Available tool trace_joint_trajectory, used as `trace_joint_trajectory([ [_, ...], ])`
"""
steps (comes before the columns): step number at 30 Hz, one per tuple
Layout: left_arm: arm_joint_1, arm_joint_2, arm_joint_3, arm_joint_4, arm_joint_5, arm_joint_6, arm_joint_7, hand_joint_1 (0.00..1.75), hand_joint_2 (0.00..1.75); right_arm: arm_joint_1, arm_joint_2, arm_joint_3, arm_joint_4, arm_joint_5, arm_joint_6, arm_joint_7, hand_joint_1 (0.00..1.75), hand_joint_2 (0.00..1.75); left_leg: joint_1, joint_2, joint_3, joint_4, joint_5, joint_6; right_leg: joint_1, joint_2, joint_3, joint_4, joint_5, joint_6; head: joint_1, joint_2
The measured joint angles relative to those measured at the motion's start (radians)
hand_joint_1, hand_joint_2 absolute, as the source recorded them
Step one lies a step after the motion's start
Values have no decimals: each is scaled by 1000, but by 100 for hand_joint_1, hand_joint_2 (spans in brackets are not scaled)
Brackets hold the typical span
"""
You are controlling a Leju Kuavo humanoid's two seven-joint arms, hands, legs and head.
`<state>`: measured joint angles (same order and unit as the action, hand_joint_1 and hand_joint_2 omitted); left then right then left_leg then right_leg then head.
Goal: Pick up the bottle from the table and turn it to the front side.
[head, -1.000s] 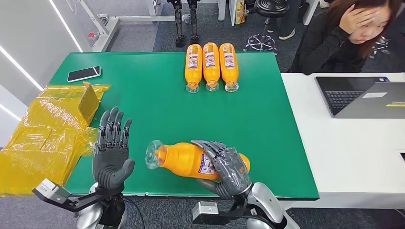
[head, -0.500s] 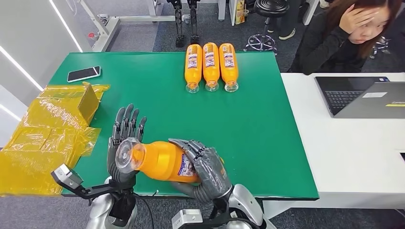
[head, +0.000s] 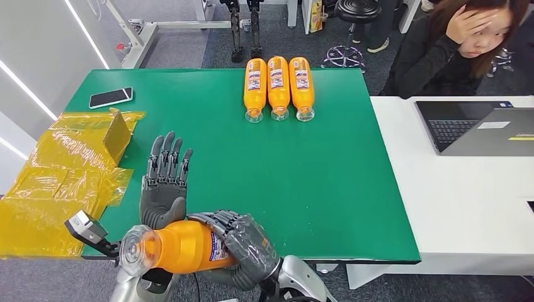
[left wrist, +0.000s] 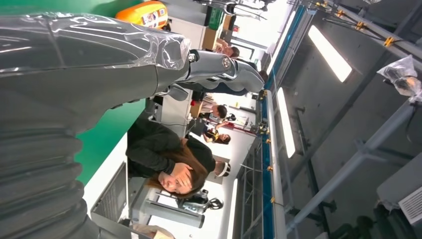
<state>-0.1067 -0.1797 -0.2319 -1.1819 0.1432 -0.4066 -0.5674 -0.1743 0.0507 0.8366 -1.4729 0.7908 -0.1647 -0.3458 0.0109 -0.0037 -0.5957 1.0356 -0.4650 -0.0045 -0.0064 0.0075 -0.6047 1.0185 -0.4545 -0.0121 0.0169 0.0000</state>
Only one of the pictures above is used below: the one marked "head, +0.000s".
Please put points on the black smartphone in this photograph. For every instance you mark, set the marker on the black smartphone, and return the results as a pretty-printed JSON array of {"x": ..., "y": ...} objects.
[{"x": 110, "y": 97}]

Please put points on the grey laptop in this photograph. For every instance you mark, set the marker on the grey laptop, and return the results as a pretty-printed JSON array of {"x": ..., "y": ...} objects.
[{"x": 479, "y": 133}]

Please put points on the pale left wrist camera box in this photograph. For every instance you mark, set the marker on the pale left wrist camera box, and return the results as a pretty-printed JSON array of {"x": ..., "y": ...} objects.
[{"x": 81, "y": 225}]

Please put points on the black robot leg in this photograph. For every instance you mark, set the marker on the black robot leg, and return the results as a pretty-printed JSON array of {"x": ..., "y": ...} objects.
[
  {"x": 236, "y": 29},
  {"x": 255, "y": 29}
]

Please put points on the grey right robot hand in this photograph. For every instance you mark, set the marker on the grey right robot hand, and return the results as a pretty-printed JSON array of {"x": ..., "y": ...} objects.
[{"x": 250, "y": 254}]

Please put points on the small red knob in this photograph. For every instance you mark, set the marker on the small red knob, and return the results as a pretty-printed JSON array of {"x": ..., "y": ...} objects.
[{"x": 120, "y": 48}]

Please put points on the person's right forearm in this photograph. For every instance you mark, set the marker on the person's right forearm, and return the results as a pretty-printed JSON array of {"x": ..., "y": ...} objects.
[{"x": 440, "y": 56}]

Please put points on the green table mat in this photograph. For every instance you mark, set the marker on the green table mat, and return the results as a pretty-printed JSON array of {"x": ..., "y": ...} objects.
[{"x": 271, "y": 175}]

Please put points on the black round stool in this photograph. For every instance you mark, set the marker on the black round stool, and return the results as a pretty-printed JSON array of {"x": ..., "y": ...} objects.
[{"x": 356, "y": 10}]

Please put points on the person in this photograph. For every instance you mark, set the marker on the person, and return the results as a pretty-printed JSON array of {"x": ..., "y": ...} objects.
[{"x": 421, "y": 66}]

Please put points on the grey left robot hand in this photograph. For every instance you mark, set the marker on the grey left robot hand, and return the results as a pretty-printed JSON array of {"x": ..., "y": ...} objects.
[{"x": 160, "y": 200}]

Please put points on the brown cardboard piece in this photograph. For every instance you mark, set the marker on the brown cardboard piece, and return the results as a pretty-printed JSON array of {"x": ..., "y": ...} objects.
[{"x": 117, "y": 135}]

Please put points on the chrome chair base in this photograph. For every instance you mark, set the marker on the chrome chair base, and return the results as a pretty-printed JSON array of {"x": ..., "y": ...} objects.
[{"x": 502, "y": 60}]

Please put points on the yellow plastic wrapped package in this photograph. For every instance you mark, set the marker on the yellow plastic wrapped package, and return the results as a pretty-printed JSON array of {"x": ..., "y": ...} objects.
[{"x": 50, "y": 187}]

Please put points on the small black device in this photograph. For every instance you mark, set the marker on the small black device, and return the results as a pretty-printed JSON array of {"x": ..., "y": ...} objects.
[{"x": 530, "y": 206}]

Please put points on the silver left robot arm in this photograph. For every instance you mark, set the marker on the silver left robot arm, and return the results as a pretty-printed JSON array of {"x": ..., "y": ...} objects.
[{"x": 129, "y": 289}]

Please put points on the person's right hand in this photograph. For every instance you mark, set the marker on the person's right hand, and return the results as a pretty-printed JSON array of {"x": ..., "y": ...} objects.
[{"x": 465, "y": 25}]

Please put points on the orange bottle with clear cap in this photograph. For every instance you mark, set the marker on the orange bottle with clear cap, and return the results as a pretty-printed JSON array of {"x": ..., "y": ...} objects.
[
  {"x": 255, "y": 96},
  {"x": 302, "y": 96},
  {"x": 278, "y": 93},
  {"x": 183, "y": 246}
]

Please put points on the white metal frame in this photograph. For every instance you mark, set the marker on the white metal frame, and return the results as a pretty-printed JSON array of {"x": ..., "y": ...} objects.
[{"x": 142, "y": 41}]

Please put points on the yellow printed box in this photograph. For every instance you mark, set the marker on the yellow printed box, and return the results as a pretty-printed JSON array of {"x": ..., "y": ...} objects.
[{"x": 315, "y": 16}]

